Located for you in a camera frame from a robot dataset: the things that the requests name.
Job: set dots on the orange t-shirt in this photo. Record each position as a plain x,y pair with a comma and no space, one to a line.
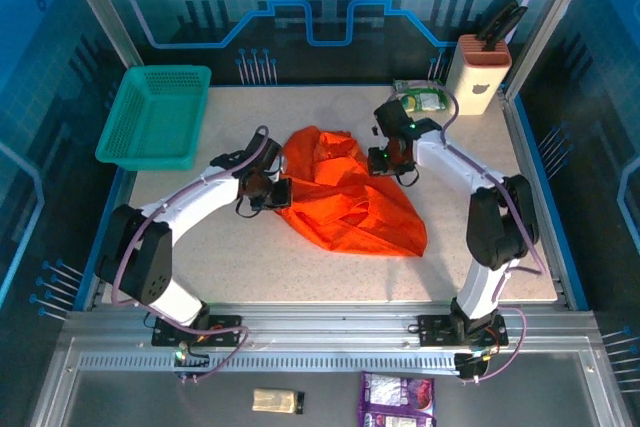
350,207

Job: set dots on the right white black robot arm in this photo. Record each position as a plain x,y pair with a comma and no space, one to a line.
450,157

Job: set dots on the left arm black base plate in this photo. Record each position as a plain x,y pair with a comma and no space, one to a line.
225,332

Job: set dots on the aluminium corner post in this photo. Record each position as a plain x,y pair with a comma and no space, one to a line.
95,2
555,2

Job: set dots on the purple snack packet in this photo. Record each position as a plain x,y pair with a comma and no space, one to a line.
395,392

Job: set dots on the aluminium side rail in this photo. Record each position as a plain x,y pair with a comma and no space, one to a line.
516,122

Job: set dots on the cream knife block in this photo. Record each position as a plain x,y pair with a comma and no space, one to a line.
475,87

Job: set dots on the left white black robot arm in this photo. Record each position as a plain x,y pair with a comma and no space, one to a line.
195,199

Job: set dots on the aluminium front frame rail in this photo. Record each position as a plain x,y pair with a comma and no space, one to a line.
325,329

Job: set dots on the green white snack package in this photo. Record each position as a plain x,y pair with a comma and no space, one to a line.
425,99

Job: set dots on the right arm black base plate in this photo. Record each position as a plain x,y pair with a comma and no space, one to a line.
432,329

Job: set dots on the beige bar packet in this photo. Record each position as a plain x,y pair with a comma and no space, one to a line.
272,399

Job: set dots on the green plastic basket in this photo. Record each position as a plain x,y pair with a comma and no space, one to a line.
150,117

